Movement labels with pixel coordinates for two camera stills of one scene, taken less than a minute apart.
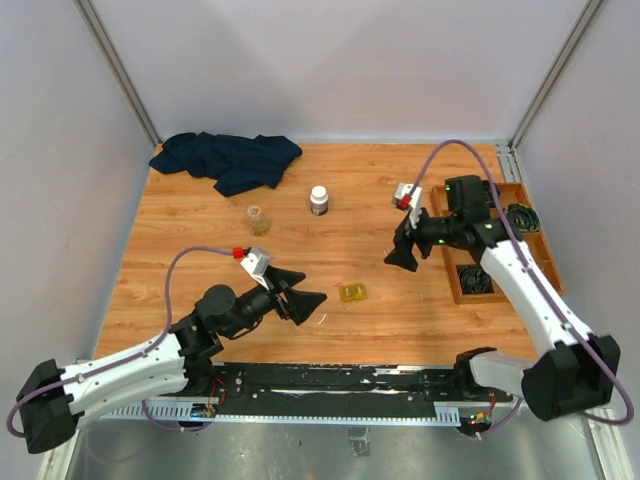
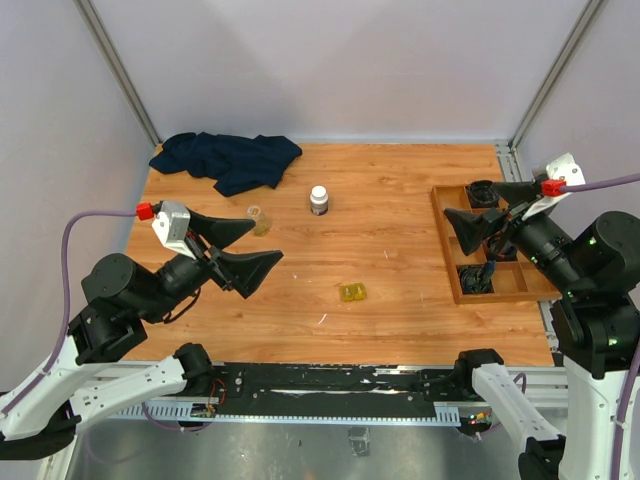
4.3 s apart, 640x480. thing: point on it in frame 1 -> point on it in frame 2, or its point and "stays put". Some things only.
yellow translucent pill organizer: (350, 292) stays put
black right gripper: (402, 254) -> (470, 226)
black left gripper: (299, 304) -> (245, 270)
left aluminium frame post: (89, 16) stays put
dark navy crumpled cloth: (234, 162) stays put
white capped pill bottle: (319, 201) stays put
